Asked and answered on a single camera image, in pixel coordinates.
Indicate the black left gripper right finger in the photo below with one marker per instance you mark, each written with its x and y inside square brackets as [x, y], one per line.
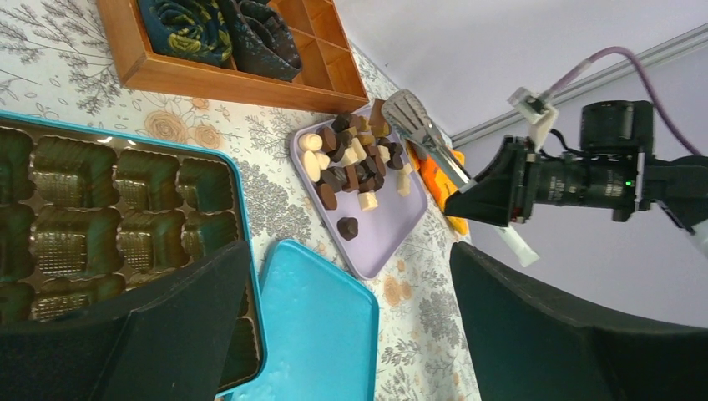
[532, 341]

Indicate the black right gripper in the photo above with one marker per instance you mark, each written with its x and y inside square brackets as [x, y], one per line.
[602, 173]

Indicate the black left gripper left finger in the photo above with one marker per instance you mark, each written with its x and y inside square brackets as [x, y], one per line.
[166, 340]

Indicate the metal serving tongs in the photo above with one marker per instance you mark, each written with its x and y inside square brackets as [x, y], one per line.
[405, 112]

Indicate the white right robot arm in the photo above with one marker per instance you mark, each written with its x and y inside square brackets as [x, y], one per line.
[679, 188]

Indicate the teal chocolate box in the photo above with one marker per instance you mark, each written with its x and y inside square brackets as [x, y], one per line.
[88, 215]

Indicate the dark heart chocolate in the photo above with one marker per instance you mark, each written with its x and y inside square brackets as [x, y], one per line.
[348, 228]

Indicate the orange grey cloth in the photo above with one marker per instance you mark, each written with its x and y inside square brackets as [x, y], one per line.
[437, 183]

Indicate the lavender plastic tray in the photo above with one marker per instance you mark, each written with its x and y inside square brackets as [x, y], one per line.
[380, 231]

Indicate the pile of assorted chocolates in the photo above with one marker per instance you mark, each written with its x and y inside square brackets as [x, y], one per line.
[354, 162]

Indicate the teal box lid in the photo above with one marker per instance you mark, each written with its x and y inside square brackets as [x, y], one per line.
[320, 327]

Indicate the wooden compartment tray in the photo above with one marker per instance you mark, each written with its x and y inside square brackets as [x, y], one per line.
[329, 81]

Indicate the rolled dark patterned tie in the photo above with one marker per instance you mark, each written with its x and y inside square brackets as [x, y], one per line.
[189, 30]

